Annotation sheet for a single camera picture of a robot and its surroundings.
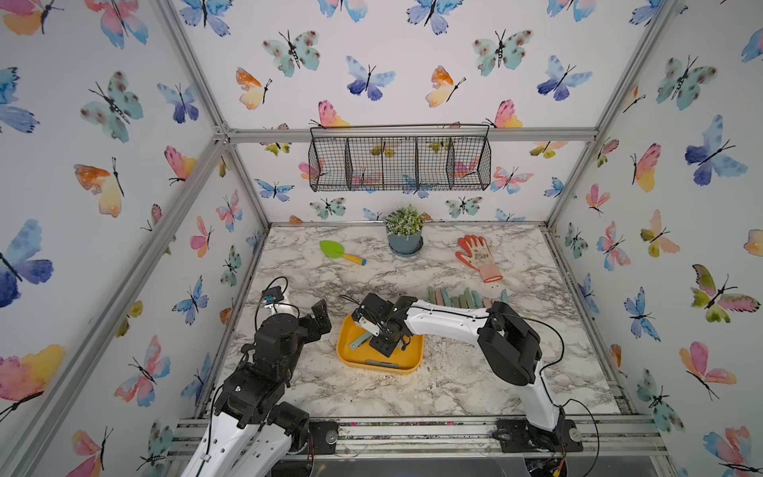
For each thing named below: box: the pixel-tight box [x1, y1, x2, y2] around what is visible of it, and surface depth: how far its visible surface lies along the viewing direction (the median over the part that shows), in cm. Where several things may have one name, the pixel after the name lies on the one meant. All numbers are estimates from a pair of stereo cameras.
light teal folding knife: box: [349, 330, 374, 351], surface depth 90 cm
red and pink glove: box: [456, 234, 503, 284], surface depth 110 cm
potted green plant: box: [385, 202, 426, 258], surface depth 103 cm
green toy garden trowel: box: [319, 239, 367, 267], surface depth 117 cm
